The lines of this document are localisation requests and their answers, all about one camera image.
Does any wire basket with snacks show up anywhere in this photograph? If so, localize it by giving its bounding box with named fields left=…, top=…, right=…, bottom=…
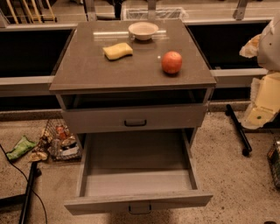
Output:
left=34, top=119, right=81, bottom=161

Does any clear plastic bin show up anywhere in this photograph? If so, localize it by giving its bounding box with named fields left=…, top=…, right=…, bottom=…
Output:
left=121, top=7, right=189, bottom=20

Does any white bowl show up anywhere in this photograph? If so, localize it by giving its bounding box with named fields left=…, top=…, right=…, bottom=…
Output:
left=129, top=22, right=158, bottom=41

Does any green snack bag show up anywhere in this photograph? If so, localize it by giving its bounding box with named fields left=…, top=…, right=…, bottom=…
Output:
left=6, top=136, right=36, bottom=161

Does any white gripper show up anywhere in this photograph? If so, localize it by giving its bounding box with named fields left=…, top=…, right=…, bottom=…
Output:
left=239, top=34, right=280, bottom=130

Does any black cable on floor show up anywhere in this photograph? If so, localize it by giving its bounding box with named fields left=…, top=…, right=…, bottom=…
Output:
left=0, top=143, right=49, bottom=224

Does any wire basket at right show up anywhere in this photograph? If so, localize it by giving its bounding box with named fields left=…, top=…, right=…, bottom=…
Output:
left=267, top=137, right=280, bottom=190

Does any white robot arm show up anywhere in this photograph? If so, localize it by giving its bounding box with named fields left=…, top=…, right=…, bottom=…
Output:
left=239, top=14, right=280, bottom=130

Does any red apple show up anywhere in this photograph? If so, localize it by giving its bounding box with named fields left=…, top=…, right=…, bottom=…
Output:
left=161, top=52, right=182, bottom=74

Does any black stand leg left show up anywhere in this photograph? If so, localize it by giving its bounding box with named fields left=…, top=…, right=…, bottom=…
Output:
left=0, top=162, right=40, bottom=224

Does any black stand leg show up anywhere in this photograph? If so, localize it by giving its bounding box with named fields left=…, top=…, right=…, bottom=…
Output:
left=225, top=104, right=252, bottom=157
left=0, top=162, right=40, bottom=224

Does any open grey drawer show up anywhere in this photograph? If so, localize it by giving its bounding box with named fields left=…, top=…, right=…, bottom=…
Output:
left=65, top=129, right=213, bottom=215

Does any black stand leg right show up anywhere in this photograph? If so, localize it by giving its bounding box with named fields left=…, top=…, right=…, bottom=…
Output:
left=225, top=104, right=252, bottom=157

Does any closed grey upper drawer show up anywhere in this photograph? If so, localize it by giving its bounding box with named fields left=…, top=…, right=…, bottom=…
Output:
left=62, top=104, right=207, bottom=134

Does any yellow snack bag on floor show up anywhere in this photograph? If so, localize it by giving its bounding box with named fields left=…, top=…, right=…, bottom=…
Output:
left=29, top=151, right=48, bottom=162

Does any yellow sponge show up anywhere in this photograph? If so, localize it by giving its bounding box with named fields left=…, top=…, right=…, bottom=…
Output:
left=102, top=43, right=133, bottom=60

